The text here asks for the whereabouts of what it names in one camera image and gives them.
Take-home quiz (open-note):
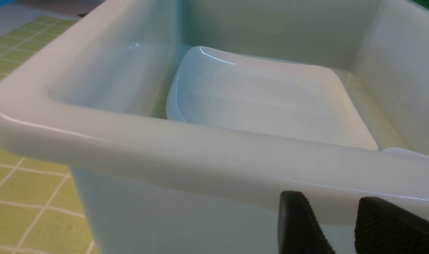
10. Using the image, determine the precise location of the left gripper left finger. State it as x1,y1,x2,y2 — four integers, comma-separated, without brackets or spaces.
278,191,335,254

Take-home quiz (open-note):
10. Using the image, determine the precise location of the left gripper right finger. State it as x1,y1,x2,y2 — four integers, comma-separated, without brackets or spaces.
354,196,429,254

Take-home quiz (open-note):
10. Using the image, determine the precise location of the large white plastic tub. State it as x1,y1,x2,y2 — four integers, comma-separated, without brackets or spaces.
0,0,429,254

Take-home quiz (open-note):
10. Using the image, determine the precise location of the green checked tablecloth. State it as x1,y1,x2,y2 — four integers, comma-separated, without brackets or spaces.
0,16,99,254

